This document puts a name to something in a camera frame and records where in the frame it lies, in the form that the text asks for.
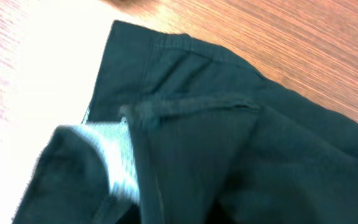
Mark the black t-shirt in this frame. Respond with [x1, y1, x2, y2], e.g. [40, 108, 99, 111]
[14, 21, 358, 223]

